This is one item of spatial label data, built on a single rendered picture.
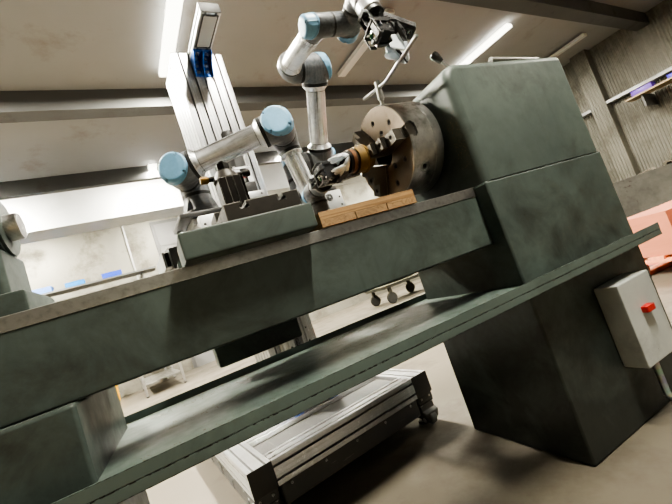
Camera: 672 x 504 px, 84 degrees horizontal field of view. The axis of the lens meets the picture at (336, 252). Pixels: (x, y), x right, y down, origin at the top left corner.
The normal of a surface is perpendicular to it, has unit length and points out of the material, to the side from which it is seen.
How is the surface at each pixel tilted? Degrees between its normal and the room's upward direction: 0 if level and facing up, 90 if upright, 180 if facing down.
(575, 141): 90
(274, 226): 90
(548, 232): 90
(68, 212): 90
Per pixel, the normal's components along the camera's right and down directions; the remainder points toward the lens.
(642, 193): -0.72, 0.20
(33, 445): 0.38, -0.21
